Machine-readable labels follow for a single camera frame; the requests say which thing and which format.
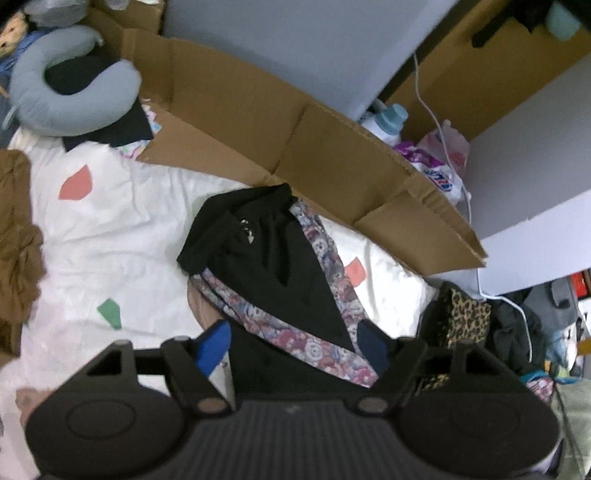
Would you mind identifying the brown cardboard box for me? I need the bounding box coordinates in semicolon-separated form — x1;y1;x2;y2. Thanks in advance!
86;10;486;276

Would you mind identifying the black garment with white logo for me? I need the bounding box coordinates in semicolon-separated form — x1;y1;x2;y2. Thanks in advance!
177;184;353;350

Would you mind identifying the dark clothes pile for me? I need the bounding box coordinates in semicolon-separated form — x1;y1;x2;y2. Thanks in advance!
486;301;547;376

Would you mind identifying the grey neck pillow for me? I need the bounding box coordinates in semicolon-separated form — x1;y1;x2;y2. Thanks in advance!
3;25;141;137

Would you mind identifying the white patterned bed sheet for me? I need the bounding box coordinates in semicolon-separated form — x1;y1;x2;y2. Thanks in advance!
1;128;434;479

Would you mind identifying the white charging cable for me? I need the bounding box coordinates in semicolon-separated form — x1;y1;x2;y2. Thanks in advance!
411;50;535;365

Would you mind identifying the leopard print garment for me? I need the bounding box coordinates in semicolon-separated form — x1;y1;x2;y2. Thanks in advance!
417;282;492;393

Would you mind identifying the grey suitcase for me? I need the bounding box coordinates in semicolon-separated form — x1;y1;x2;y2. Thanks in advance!
524;277;580;345

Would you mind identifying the brown garment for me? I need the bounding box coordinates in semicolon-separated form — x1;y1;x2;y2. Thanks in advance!
0;149;45;365

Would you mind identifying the printed plastic bag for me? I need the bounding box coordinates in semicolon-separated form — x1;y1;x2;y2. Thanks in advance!
394;120;470;205

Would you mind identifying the teddy bear print storage bag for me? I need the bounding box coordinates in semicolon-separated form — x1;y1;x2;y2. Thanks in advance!
180;198;379;389

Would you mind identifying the white bottle with blue cap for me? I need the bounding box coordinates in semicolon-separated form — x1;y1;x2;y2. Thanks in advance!
361;104;409;147

